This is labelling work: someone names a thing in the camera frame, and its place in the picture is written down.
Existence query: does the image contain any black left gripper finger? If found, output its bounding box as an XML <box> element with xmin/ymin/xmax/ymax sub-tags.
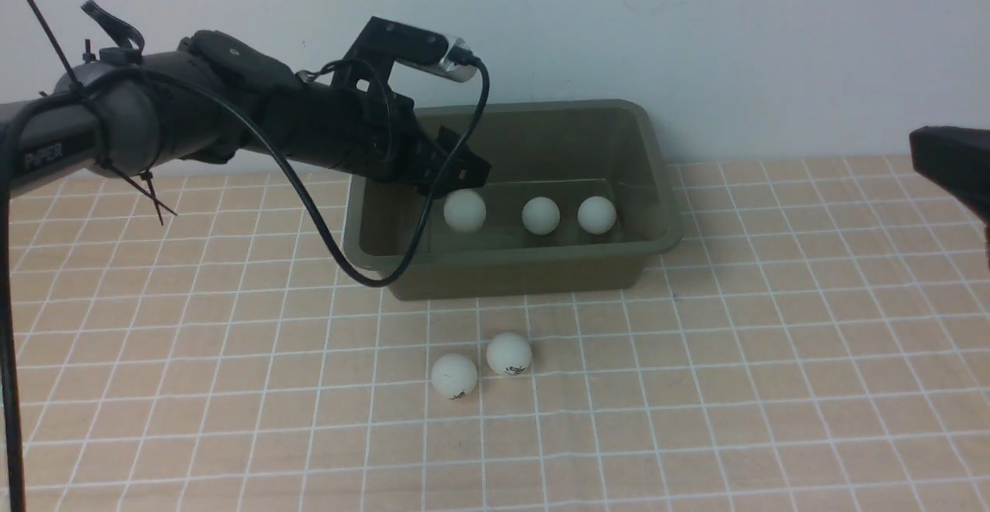
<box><xmin>436</xmin><ymin>127</ymin><xmax>491</xmax><ymax>188</ymax></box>

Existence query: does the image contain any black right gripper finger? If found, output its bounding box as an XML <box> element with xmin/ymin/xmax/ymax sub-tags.
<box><xmin>910</xmin><ymin>127</ymin><xmax>989</xmax><ymax>223</ymax></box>

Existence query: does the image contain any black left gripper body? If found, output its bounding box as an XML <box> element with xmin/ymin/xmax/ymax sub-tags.
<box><xmin>290</xmin><ymin>79</ymin><xmax>449</xmax><ymax>190</ymax></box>

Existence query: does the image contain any white ball logo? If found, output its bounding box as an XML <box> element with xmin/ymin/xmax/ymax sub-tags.
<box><xmin>577</xmin><ymin>196</ymin><xmax>616</xmax><ymax>236</ymax></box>

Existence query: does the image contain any white ball with logo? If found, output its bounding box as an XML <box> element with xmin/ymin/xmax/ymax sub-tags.
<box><xmin>486</xmin><ymin>332</ymin><xmax>533</xmax><ymax>376</ymax></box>

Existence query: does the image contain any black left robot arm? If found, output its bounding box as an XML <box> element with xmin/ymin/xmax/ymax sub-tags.
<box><xmin>2</xmin><ymin>1</ymin><xmax>491</xmax><ymax>197</ymax></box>

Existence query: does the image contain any olive green plastic bin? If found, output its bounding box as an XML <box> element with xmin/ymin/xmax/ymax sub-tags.
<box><xmin>388</xmin><ymin>99</ymin><xmax>684</xmax><ymax>301</ymax></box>

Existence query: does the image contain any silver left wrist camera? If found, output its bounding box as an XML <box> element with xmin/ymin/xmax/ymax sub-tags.
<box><xmin>345</xmin><ymin>16</ymin><xmax>478</xmax><ymax>83</ymax></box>

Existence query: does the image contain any black left camera cable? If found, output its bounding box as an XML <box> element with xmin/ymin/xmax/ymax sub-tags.
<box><xmin>139</xmin><ymin>46</ymin><xmax>491</xmax><ymax>288</ymax></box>

